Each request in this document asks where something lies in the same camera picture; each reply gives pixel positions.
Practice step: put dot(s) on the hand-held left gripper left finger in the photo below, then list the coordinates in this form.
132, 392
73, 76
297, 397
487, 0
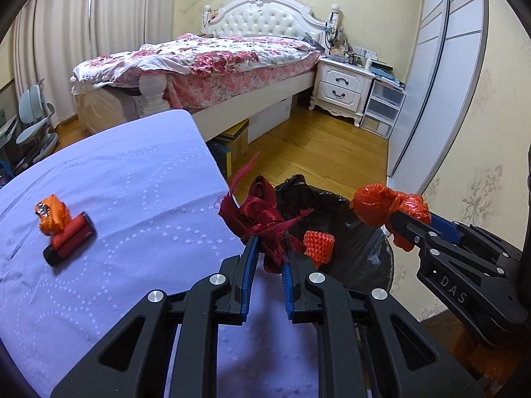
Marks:
249, 286

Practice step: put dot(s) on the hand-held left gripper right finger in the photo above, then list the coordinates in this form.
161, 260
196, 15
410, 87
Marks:
288, 294

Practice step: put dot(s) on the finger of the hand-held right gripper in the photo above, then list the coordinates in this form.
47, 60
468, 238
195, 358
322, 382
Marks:
427, 242
446, 226

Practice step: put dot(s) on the orange plastic bag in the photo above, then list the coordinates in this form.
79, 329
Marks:
373, 203

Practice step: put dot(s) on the black trash bag bin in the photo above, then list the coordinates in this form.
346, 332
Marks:
356, 248

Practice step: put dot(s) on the dark red ribbon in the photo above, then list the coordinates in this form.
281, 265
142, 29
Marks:
261, 211

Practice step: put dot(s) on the orange foam fruit net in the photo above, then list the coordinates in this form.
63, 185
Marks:
318, 248

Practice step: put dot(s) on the clear plastic drawer unit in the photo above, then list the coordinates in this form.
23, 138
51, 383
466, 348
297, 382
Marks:
381, 107

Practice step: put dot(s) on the brown cardboard box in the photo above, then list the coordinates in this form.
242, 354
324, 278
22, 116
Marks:
236, 137

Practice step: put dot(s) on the lilac mattress cover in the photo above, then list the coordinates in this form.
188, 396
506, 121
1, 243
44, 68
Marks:
124, 174

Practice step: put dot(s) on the white storage box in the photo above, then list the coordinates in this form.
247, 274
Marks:
269, 118

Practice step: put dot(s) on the white sliding wardrobe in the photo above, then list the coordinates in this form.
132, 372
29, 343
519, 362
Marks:
448, 49

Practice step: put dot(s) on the white nightstand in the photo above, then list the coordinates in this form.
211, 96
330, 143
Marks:
340, 83

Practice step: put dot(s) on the orange bottle with black cap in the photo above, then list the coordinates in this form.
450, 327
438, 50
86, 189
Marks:
70, 236

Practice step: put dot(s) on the nightstand clutter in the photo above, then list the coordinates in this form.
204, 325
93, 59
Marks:
352, 49

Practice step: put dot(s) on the small orange snack wrapper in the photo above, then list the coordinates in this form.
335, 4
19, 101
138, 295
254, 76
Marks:
52, 213

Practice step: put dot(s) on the red floral quilt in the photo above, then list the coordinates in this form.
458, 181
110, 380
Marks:
228, 58

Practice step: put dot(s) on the white bed with tufted headboard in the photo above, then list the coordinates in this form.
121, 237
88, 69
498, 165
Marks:
265, 20

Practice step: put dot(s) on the grey desk chair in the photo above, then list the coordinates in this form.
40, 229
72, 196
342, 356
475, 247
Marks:
39, 101

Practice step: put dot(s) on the teal desk chair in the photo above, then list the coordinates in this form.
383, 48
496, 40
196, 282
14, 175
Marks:
25, 103

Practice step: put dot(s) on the beige curtain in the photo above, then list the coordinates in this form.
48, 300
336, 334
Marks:
83, 29

